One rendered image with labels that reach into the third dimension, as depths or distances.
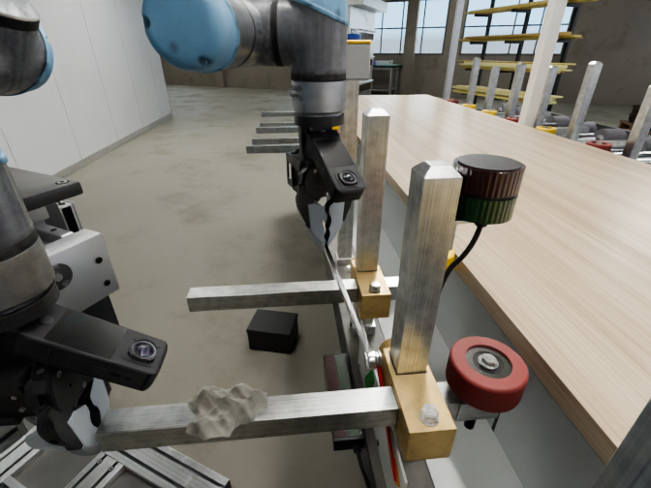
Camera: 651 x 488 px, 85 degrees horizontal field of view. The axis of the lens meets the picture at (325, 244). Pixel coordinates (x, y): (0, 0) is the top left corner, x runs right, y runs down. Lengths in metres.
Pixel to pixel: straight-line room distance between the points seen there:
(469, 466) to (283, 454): 0.82
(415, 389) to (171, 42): 0.42
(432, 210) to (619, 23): 11.47
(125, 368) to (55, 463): 1.00
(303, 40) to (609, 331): 0.51
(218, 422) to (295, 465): 0.98
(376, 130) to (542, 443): 0.50
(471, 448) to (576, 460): 0.19
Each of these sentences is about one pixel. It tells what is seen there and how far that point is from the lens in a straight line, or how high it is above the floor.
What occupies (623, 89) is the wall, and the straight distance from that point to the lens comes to 11.88.
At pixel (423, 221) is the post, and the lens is 0.33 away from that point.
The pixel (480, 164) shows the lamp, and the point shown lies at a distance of 0.35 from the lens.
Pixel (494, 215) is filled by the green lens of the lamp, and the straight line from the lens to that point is 0.34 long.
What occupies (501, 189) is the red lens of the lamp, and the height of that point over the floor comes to 1.10.
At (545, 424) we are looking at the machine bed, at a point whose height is 0.75.
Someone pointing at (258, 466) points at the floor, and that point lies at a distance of 1.40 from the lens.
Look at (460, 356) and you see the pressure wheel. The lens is 0.43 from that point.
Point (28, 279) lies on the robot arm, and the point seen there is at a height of 1.05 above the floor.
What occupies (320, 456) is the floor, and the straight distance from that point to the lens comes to 1.39.
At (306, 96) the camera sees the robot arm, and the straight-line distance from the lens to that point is 0.50.
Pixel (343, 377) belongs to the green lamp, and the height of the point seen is 0.70.
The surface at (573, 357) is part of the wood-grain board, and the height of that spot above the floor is 0.90.
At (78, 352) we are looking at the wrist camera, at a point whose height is 0.98.
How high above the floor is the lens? 1.20
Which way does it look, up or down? 29 degrees down
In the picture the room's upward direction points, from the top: straight up
